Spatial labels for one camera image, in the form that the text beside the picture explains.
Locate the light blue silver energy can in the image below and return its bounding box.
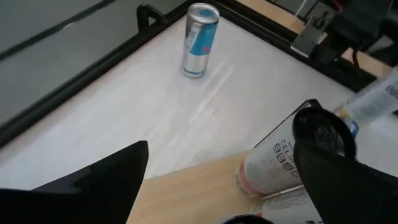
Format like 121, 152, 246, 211
181, 2, 220, 78

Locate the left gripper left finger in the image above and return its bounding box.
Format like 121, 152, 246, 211
0, 140, 149, 224

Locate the silver blue red energy can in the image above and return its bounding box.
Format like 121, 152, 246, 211
340, 119, 361, 139

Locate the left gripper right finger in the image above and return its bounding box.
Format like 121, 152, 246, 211
292, 139, 398, 224

